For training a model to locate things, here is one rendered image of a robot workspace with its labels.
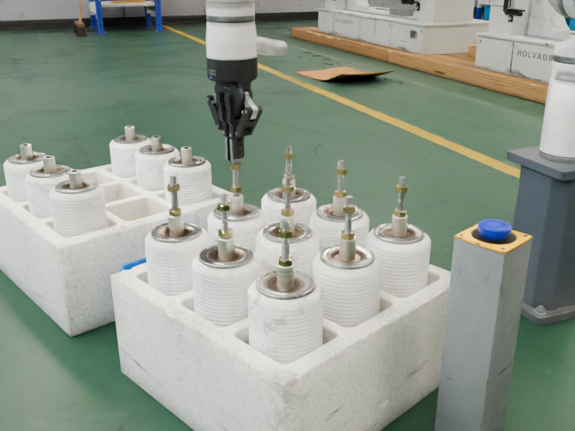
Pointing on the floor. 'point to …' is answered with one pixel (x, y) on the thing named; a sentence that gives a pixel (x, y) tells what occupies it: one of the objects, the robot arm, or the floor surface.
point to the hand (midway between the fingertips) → (234, 148)
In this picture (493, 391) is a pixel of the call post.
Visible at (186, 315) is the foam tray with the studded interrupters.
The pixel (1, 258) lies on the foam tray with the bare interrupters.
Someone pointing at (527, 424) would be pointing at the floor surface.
